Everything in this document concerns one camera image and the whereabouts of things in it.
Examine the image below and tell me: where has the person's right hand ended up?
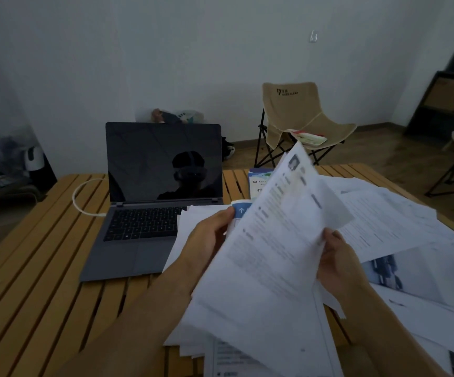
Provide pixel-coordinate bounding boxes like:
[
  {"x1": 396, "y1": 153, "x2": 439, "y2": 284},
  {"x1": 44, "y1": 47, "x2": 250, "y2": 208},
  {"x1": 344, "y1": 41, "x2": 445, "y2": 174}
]
[{"x1": 316, "y1": 227, "x2": 373, "y2": 307}]

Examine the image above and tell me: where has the person's left hand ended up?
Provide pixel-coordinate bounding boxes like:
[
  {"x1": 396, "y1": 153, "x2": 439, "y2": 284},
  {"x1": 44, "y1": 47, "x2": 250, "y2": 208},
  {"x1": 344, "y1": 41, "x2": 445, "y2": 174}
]
[{"x1": 179, "y1": 207, "x2": 237, "y2": 288}]

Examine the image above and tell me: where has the sorted text document stack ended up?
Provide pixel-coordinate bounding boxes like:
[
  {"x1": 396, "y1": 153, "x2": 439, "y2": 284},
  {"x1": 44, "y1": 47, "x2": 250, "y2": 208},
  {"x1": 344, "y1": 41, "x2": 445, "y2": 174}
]
[{"x1": 162, "y1": 140, "x2": 356, "y2": 377}]

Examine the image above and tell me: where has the pile of white papers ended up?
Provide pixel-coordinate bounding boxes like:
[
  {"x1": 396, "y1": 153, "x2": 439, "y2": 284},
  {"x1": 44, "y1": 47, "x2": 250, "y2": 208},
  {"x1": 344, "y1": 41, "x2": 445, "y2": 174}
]
[{"x1": 316, "y1": 176, "x2": 454, "y2": 376}]

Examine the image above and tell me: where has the blue booklet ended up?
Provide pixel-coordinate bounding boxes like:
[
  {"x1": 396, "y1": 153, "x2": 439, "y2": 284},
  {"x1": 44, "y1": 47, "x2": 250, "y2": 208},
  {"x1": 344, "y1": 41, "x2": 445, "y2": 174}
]
[{"x1": 248, "y1": 167, "x2": 279, "y2": 201}]

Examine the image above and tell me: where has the grey laptop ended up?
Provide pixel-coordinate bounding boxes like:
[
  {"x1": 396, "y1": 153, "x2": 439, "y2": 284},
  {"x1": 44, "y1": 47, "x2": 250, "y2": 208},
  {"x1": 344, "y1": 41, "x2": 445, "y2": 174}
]
[{"x1": 78, "y1": 121, "x2": 225, "y2": 284}]

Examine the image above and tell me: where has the white charging cable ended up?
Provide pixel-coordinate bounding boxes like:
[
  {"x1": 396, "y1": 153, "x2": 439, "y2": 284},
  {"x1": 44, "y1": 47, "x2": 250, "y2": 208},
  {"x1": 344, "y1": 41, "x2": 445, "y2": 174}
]
[{"x1": 71, "y1": 176, "x2": 110, "y2": 219}]

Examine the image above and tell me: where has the person's left forearm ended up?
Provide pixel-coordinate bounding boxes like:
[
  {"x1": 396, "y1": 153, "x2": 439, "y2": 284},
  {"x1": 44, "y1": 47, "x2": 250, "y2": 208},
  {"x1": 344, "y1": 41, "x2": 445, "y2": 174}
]
[{"x1": 58, "y1": 267, "x2": 202, "y2": 377}]

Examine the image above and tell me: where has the person's right forearm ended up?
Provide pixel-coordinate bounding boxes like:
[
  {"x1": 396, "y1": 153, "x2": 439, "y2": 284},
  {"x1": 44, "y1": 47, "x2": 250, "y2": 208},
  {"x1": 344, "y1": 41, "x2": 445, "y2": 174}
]
[{"x1": 340, "y1": 286, "x2": 453, "y2": 377}]

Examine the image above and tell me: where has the wooden slatted table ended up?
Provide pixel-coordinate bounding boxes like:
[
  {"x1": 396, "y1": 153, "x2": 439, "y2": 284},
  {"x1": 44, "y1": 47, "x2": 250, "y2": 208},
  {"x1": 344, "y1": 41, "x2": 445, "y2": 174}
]
[{"x1": 0, "y1": 162, "x2": 454, "y2": 377}]

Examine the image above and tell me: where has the red and white booklet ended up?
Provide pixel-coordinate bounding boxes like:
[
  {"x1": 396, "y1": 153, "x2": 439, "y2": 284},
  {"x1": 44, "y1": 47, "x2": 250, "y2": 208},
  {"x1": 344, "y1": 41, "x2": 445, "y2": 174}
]
[{"x1": 287, "y1": 130, "x2": 328, "y2": 148}]

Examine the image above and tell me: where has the black shelf unit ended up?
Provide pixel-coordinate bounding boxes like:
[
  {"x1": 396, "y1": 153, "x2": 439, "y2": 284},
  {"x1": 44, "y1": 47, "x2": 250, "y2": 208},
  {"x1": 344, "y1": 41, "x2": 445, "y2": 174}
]
[{"x1": 403, "y1": 38, "x2": 454, "y2": 142}]

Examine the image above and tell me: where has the white and black appliance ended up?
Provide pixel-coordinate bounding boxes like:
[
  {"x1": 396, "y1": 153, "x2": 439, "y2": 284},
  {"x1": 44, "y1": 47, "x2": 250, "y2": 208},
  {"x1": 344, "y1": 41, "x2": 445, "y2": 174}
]
[{"x1": 0, "y1": 129, "x2": 57, "y2": 201}]

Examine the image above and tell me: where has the woven storage basket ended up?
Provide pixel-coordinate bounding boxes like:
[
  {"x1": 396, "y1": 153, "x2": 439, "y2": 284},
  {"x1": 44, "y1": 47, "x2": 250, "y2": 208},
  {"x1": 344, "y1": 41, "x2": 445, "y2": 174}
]
[{"x1": 423, "y1": 77, "x2": 454, "y2": 113}]

